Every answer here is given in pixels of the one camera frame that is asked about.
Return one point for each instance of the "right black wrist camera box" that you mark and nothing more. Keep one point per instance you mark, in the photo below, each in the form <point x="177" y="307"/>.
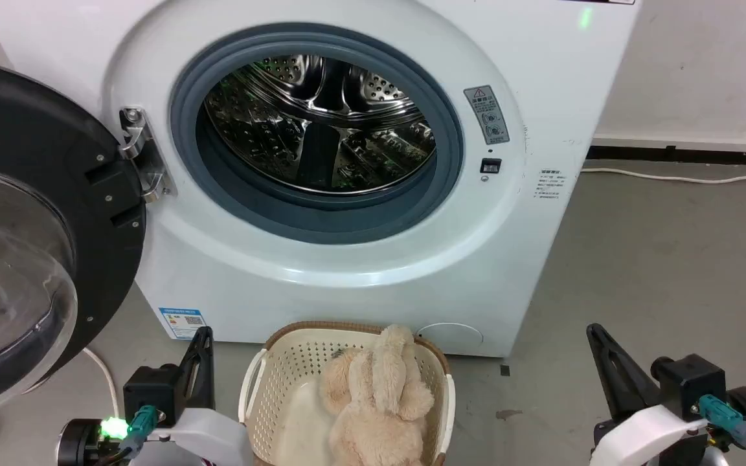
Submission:
<point x="697" y="382"/>

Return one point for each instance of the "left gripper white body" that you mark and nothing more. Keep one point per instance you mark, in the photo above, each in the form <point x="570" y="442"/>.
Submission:
<point x="204" y="440"/>

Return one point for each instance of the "beige plush toy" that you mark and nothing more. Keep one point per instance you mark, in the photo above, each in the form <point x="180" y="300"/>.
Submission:
<point x="379" y="401"/>

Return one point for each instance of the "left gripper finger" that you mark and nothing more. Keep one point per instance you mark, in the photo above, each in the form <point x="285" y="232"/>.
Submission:
<point x="189" y="378"/>
<point x="207" y="375"/>

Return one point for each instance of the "left black wrist camera box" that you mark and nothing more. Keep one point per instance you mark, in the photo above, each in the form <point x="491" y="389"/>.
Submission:
<point x="153" y="388"/>

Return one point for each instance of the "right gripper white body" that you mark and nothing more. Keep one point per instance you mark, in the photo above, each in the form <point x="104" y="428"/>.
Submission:
<point x="645" y="430"/>

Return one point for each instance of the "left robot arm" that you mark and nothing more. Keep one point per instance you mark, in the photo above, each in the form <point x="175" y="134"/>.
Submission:
<point x="78" y="443"/>

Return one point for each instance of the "grey warning sticker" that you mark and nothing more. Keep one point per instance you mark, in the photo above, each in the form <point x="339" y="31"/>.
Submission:
<point x="487" y="115"/>

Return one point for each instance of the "cream perforated laundry basket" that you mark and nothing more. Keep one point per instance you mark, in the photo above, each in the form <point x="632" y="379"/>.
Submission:
<point x="282" y="369"/>

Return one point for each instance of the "black baseboard strip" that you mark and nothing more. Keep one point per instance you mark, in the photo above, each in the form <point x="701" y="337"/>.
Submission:
<point x="684" y="156"/>

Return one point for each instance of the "black round washer door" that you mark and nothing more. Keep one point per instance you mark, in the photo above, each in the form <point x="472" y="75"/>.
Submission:
<point x="23" y="110"/>

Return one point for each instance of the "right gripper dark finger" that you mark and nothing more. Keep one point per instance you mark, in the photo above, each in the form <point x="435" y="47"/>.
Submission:
<point x="619" y="382"/>

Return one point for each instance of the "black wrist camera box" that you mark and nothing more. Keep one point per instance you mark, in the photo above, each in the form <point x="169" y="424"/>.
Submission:
<point x="153" y="388"/>
<point x="697" y="382"/>

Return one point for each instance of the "metal door hinge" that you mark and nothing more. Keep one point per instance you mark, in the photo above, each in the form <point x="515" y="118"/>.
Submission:
<point x="146" y="162"/>

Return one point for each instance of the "blue energy label sticker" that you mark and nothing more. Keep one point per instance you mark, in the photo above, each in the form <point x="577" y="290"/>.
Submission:
<point x="182" y="323"/>

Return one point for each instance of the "white front-load washing machine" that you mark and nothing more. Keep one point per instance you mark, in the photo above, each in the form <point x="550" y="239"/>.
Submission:
<point x="541" y="97"/>

